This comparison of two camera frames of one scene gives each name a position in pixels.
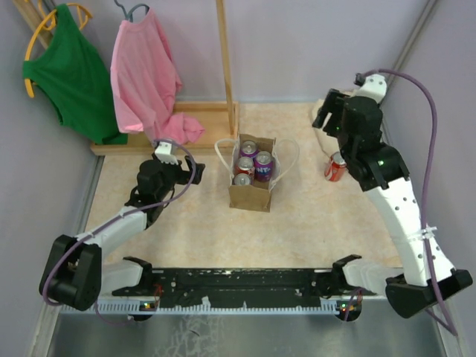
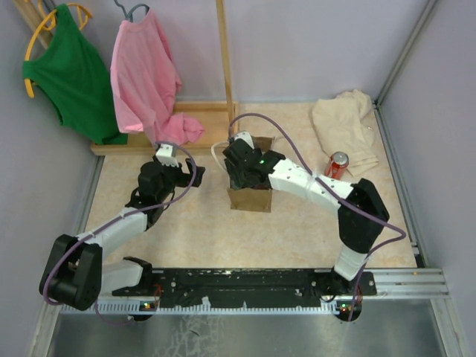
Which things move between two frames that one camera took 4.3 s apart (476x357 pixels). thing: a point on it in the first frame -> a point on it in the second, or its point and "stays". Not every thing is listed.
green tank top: x=71 y=73 stays
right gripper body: x=343 y=137 -> x=237 y=176
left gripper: x=185 y=175 stays
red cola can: x=335 y=167 stays
